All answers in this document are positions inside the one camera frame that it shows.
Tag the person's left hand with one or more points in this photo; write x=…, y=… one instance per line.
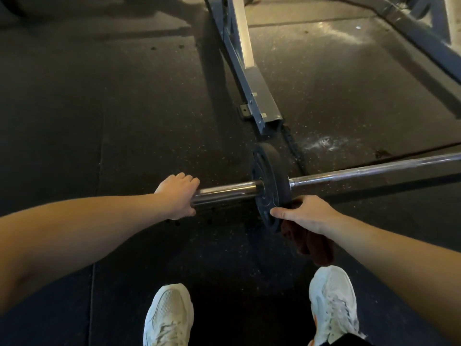
x=174, y=198

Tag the person's right hand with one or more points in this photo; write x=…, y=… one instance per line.
x=313, y=214

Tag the person's left thumb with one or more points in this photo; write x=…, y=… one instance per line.
x=185, y=213

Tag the person's right thumb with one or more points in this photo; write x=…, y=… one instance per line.
x=284, y=213

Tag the steel barbell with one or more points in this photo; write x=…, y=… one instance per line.
x=223, y=192

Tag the dark red cloth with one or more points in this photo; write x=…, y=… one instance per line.
x=315, y=246

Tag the person's left forearm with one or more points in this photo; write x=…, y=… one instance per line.
x=79, y=230

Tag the person's right forearm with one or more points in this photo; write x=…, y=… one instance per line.
x=403, y=263

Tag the black weight plate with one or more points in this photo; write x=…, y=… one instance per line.
x=272, y=176

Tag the white left sneaker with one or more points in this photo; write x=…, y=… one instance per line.
x=169, y=313

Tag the white sneaker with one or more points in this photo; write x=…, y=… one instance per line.
x=169, y=313
x=333, y=302

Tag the white right sneaker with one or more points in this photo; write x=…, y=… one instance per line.
x=333, y=302

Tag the black trouser leg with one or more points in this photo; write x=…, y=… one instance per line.
x=345, y=340

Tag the grey steel rack frame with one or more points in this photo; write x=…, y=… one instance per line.
x=257, y=93

